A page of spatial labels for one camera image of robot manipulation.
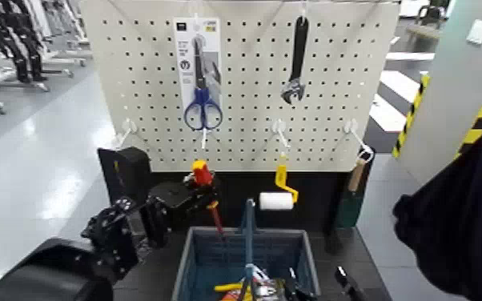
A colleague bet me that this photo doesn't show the blue scissors on package card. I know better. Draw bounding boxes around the blue scissors on package card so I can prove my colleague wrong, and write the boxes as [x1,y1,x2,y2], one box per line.
[172,16,224,132]

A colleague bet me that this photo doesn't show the wooden handled green trowel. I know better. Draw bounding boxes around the wooden handled green trowel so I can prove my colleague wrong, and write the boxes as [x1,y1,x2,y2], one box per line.
[335,146,376,230]

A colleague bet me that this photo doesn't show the black box on left wrist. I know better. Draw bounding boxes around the black box on left wrist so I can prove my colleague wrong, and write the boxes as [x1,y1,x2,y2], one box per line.
[97,146,153,205]

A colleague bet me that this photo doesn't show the red yellow screwdriver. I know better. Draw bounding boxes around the red yellow screwdriver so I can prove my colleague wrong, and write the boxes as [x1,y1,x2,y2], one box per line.
[191,159,225,236]

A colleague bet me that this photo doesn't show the black adjustable wrench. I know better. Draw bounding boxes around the black adjustable wrench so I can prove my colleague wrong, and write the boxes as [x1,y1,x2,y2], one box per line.
[280,15,310,106]

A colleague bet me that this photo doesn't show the black humanoid robot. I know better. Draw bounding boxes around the black humanoid robot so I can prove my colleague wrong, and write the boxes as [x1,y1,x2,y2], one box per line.
[0,0,50,85]

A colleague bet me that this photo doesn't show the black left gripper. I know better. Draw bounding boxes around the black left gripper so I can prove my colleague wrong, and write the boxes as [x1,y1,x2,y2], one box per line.
[148,171,222,232]

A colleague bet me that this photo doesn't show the white wall switch plate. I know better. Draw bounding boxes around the white wall switch plate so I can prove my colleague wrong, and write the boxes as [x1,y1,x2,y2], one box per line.
[465,18,482,46]

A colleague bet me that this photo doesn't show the black panel under pegboard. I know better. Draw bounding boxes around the black panel under pegboard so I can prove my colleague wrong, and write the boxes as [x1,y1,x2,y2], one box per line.
[148,170,370,235]

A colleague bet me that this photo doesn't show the black tool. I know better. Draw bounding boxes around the black tool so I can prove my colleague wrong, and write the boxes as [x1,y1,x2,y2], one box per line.
[284,267,313,301]

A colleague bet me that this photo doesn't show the yellow handled white paint roller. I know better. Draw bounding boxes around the yellow handled white paint roller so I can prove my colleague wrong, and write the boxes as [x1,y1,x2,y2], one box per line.
[259,153,300,211]

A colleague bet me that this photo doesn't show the red white packaged item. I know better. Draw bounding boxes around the red white packaged item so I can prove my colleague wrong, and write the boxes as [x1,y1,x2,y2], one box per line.
[222,264,286,301]

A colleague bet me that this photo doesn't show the yellow tool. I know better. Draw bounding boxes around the yellow tool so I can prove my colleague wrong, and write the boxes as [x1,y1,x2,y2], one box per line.
[213,282,244,294]

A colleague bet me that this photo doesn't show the white perforated pegboard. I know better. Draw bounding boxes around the white perforated pegboard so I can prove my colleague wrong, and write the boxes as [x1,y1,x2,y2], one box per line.
[80,0,401,173]

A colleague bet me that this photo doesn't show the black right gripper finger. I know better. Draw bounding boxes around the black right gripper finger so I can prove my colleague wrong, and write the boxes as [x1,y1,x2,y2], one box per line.
[335,265,368,301]

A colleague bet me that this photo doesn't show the dark office chair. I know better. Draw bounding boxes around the dark office chair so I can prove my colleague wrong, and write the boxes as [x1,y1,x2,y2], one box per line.
[404,3,450,41]

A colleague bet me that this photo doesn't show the blue grey plastic crate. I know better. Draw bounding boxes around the blue grey plastic crate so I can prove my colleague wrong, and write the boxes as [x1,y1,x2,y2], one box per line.
[171,198,322,301]

